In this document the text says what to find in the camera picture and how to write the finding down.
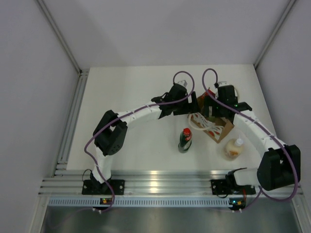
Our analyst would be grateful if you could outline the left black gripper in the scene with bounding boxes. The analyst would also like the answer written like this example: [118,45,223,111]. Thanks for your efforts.
[173,92,200,116]

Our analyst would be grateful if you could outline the burlap canvas bag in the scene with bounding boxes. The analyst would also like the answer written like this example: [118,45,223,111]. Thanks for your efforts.
[188,93,234,144]

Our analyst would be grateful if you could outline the dark sauce bottle red cap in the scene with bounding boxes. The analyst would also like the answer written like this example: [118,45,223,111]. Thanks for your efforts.
[178,128,192,153]

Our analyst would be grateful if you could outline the cream squeeze bottle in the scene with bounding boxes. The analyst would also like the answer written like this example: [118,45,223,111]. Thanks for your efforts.
[224,137,244,160]

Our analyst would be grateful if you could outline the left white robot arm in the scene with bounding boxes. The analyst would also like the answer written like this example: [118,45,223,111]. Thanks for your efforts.
[90,83,199,194]

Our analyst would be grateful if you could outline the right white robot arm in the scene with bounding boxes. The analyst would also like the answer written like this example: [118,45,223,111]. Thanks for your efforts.
[204,83,301,193]

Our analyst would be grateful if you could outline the oil bottle red cap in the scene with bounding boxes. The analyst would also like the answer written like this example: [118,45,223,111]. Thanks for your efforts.
[205,89,215,97]

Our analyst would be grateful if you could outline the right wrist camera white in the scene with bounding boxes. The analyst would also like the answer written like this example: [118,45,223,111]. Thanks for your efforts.
[214,81,230,88]

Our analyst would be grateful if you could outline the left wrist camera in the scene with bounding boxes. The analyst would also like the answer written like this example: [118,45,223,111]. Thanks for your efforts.
[177,80,188,87]

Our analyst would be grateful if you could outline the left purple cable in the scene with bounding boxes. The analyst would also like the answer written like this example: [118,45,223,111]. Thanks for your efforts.
[84,70,196,212]

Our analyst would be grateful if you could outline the purple cable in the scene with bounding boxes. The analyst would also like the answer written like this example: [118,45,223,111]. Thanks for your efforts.
[84,70,196,212]
[202,68,299,201]

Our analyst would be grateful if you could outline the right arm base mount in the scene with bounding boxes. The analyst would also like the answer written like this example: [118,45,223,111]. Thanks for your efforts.
[210,180,232,198]

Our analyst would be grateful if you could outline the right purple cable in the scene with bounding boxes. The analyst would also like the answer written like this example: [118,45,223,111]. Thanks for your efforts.
[202,68,299,201]

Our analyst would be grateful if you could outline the right aluminium frame post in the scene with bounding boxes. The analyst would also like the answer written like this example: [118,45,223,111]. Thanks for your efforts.
[253,0,298,70]

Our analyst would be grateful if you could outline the aluminium frame post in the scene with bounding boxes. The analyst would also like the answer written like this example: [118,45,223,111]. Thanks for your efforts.
[36,0,83,73]
[253,0,298,70]

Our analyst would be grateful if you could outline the left aluminium frame post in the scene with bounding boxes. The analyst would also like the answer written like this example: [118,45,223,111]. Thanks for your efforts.
[36,0,83,73]

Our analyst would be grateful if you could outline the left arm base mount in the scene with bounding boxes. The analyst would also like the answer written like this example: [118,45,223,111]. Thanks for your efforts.
[82,173,125,195]

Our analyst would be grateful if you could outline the aluminium rail frame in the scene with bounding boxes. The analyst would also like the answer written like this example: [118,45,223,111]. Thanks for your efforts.
[38,67,304,197]

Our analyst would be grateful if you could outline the slotted cable duct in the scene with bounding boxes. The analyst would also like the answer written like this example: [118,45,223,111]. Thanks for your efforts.
[49,197,238,207]

